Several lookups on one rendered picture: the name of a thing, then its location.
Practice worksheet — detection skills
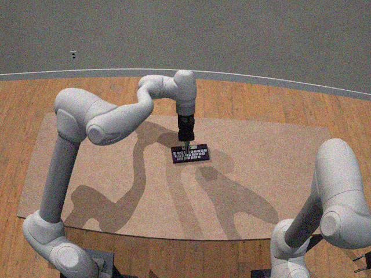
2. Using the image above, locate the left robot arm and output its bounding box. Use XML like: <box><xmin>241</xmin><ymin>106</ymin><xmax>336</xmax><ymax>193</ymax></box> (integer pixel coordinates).
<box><xmin>22</xmin><ymin>70</ymin><xmax>197</xmax><ymax>278</ymax></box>

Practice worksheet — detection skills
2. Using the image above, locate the dark purple keyboard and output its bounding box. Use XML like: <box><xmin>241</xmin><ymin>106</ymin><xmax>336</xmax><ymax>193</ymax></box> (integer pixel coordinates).
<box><xmin>171</xmin><ymin>144</ymin><xmax>210</xmax><ymax>163</ymax></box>

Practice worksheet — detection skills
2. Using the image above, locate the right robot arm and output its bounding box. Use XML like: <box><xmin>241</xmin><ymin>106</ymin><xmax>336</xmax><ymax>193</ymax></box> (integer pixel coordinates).
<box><xmin>261</xmin><ymin>138</ymin><xmax>371</xmax><ymax>278</ymax></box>

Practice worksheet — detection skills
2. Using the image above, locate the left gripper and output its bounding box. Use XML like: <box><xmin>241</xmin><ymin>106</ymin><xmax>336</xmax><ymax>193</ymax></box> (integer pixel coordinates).
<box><xmin>176</xmin><ymin>103</ymin><xmax>195</xmax><ymax>154</ymax></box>

